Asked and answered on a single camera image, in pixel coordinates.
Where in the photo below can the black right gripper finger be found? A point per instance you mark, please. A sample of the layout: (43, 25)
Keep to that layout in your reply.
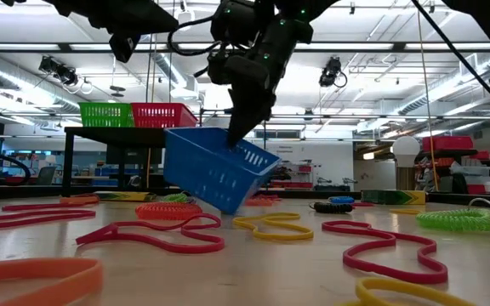
(260, 112)
(237, 119)

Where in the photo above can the blue plastic basket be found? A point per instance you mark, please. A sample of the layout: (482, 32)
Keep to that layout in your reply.
(211, 170)

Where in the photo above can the red plastic basket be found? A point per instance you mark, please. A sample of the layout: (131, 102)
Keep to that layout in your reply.
(162, 115)

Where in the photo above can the green plastic basket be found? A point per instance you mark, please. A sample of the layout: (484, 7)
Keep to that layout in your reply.
(104, 115)

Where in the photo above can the blue and black bands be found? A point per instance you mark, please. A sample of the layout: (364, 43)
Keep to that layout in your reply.
(332, 207)

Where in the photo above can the Crayola crayon box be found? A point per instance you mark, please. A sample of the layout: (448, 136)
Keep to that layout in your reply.
(391, 197)
(121, 196)

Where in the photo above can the red rubber band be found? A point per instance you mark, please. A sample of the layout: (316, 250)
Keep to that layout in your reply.
(266, 197)
(88, 213)
(24, 207)
(94, 236)
(345, 258)
(362, 205)

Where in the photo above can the orange rubber band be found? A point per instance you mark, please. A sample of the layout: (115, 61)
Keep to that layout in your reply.
(255, 203)
(94, 276)
(79, 200)

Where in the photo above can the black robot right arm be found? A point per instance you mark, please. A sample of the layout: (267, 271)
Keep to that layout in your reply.
(304, 6)

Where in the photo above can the black background robot arm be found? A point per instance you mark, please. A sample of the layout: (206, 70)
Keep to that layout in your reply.
(281, 173)

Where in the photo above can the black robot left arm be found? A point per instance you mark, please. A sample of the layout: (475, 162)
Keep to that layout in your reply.
(79, 8)

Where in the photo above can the grey office chair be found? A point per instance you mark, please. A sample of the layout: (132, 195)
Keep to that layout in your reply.
(46, 175)

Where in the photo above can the shelf with red bins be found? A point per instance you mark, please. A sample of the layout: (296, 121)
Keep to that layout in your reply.
(304, 168)

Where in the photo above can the black ceiling disc fixture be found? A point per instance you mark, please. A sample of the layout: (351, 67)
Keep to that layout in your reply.
(117, 88)

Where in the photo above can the black ceiling track light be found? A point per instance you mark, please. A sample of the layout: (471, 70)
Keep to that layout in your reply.
(53, 67)

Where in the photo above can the overhead LED light bar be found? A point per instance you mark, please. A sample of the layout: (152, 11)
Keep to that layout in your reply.
(355, 47)

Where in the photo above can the black metal riser shelf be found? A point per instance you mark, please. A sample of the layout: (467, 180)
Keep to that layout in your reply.
(113, 136)

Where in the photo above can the table lamp with white bulb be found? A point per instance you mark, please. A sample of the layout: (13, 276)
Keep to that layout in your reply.
(406, 149)

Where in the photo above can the large red storage bin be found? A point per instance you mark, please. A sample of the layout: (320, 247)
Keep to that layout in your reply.
(447, 143)

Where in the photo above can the white ceiling vent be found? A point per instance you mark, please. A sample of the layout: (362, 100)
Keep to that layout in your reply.
(463, 70)

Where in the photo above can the white plastic container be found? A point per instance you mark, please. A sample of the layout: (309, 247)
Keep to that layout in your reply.
(470, 170)

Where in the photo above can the small red storage bin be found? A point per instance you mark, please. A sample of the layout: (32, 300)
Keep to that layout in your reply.
(480, 155)

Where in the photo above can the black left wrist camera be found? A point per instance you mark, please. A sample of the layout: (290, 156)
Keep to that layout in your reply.
(122, 47)

